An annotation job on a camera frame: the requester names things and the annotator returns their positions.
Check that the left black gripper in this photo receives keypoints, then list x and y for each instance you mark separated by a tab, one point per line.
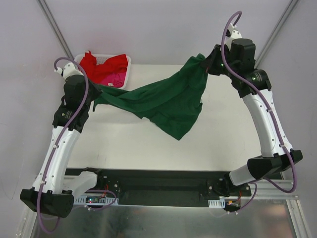
94	89

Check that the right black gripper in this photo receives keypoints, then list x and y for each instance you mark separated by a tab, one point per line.
213	59

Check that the green t shirt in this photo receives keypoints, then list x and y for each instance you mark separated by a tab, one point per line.
172	104

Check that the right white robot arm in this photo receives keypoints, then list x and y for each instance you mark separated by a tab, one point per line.
254	88

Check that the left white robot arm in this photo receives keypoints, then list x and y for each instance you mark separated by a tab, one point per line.
49	194

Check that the red t shirt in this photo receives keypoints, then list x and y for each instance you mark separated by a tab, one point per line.
96	72

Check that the white plastic basket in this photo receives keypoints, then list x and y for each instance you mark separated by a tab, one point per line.
101	58

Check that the pink t shirt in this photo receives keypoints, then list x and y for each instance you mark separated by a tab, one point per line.
115	80

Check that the right aluminium frame post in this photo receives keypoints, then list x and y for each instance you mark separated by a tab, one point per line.
276	30

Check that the aluminium frame post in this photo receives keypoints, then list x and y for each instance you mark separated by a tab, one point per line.
276	30
55	27

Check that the left aluminium frame post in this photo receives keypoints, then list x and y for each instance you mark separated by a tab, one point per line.
55	27

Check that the left white cable duct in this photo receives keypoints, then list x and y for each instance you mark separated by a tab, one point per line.
95	200

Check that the white cable duct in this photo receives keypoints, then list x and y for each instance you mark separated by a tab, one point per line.
216	203
95	200

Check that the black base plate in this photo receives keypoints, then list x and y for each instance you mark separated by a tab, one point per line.
168	188

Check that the right aluminium rail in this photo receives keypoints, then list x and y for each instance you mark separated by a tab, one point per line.
266	190

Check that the right white cable duct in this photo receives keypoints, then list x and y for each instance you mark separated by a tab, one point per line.
216	203

